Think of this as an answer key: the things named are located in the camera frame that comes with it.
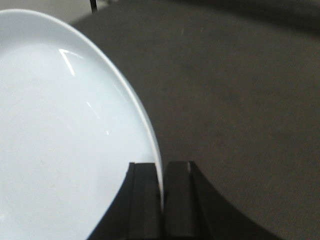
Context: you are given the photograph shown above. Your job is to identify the white round plate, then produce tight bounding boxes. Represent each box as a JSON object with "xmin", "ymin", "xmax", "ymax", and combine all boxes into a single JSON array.
[{"xmin": 0, "ymin": 9, "xmax": 162, "ymax": 240}]

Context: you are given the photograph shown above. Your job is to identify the grey felt table mat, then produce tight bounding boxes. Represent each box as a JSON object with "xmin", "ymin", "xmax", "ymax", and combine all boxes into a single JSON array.
[{"xmin": 74, "ymin": 0, "xmax": 320, "ymax": 240}]

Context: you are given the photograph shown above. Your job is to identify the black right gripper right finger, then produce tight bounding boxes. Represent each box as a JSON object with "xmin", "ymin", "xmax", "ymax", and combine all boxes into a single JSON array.
[{"xmin": 163, "ymin": 161, "xmax": 278, "ymax": 240}]

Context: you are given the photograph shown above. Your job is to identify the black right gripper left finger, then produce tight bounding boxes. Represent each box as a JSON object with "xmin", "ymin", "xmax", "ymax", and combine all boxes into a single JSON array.
[{"xmin": 88, "ymin": 162, "xmax": 162, "ymax": 240}]

